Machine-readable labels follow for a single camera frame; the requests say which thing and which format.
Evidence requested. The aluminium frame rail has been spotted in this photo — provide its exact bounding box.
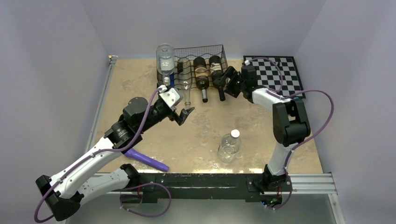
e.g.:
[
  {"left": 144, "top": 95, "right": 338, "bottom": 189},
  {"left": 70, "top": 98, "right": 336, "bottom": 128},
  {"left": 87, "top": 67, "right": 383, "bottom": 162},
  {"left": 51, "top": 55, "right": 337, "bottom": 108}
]
[{"left": 94, "top": 60, "right": 336, "bottom": 210}]

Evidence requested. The clear bottle white cap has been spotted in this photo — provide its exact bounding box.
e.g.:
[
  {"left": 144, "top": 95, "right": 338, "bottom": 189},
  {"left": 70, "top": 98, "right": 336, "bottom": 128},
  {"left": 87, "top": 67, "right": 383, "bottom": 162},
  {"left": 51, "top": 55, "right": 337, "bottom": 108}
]
[
  {"left": 218, "top": 129, "right": 241, "bottom": 163},
  {"left": 156, "top": 44, "right": 175, "bottom": 86}
]

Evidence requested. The black white chessboard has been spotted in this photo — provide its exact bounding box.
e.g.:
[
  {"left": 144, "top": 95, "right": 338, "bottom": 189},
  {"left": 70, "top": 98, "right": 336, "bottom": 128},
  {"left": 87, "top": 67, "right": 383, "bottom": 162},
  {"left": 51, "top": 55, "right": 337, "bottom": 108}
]
[{"left": 243, "top": 56, "right": 304, "bottom": 97}]

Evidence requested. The purple flashlight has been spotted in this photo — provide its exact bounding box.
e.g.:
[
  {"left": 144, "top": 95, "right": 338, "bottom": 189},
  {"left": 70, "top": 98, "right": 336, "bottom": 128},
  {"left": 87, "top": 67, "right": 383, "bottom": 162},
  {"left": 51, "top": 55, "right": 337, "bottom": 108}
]
[{"left": 124, "top": 148, "right": 169, "bottom": 172}]

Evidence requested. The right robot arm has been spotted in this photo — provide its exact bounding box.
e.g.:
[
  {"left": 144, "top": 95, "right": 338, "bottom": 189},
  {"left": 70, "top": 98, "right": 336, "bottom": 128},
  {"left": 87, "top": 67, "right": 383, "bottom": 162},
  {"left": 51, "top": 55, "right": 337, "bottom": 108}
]
[{"left": 212, "top": 65, "right": 311, "bottom": 190}]

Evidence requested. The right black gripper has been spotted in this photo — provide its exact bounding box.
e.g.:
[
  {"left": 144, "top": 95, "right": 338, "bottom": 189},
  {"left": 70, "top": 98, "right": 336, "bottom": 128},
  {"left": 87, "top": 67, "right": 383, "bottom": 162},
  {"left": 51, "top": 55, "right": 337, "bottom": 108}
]
[{"left": 213, "top": 66, "right": 246, "bottom": 98}]

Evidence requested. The olive green wine bottle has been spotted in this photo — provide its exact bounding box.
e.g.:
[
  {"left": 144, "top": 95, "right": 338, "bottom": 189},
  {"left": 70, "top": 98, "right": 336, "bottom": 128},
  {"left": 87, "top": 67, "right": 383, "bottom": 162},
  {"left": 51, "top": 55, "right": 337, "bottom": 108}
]
[{"left": 193, "top": 57, "right": 209, "bottom": 103}]

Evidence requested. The black wire wine rack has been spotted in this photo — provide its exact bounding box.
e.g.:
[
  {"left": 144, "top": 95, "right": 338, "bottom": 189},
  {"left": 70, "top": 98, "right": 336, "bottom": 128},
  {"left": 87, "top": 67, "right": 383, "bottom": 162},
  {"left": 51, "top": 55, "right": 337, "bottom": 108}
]
[{"left": 156, "top": 44, "right": 228, "bottom": 94}]

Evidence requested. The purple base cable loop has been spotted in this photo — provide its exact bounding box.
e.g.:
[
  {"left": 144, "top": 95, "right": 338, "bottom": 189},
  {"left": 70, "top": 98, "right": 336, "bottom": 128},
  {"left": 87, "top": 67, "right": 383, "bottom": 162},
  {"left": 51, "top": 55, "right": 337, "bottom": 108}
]
[{"left": 119, "top": 182, "right": 172, "bottom": 217}]

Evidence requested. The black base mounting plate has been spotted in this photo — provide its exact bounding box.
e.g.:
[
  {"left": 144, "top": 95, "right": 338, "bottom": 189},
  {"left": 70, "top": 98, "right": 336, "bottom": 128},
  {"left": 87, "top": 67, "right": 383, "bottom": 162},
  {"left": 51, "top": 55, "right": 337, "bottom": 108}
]
[{"left": 120, "top": 173, "right": 292, "bottom": 204}]

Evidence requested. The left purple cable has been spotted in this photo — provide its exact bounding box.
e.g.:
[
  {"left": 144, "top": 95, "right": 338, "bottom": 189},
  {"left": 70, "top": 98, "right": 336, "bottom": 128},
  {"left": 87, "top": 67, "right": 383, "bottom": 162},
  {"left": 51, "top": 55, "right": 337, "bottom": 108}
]
[{"left": 34, "top": 86, "right": 168, "bottom": 224}]

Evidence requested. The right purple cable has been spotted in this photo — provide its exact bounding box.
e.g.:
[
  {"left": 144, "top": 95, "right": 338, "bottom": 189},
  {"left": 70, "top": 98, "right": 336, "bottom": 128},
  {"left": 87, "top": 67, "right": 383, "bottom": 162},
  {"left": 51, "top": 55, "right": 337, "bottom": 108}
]
[{"left": 243, "top": 57, "right": 335, "bottom": 174}]

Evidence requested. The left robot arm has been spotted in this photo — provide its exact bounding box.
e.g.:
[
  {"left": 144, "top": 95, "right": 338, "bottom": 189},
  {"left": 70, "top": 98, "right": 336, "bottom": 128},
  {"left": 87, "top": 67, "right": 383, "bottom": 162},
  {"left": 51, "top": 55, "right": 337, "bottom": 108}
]
[{"left": 35, "top": 93, "right": 193, "bottom": 221}]

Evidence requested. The blue square glass bottle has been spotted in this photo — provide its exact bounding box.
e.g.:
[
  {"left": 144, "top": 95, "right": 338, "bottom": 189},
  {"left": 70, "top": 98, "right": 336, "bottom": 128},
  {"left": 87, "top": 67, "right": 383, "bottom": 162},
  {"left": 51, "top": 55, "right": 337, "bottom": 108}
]
[{"left": 168, "top": 79, "right": 175, "bottom": 90}]

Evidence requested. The dark green wine bottle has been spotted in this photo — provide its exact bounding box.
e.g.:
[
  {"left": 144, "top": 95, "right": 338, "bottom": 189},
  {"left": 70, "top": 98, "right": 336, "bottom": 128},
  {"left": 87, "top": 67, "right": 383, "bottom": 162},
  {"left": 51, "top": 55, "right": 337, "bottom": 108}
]
[{"left": 209, "top": 55, "right": 226, "bottom": 101}]

